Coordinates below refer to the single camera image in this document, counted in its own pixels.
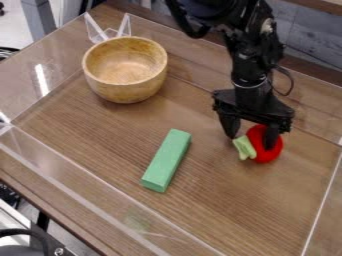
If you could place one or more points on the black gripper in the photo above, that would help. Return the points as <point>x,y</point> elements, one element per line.
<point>256,105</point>

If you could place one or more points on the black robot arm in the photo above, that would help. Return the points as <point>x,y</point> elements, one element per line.
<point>245,22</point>

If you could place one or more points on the green rectangular block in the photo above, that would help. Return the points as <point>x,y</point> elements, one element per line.
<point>166,161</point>

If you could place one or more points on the wooden bowl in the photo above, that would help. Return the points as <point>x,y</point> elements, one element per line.
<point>126,69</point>

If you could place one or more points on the clear acrylic tray enclosure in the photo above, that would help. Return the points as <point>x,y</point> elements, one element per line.
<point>113,145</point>

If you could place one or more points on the black metal bracket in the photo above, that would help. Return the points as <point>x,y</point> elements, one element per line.
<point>56,248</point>

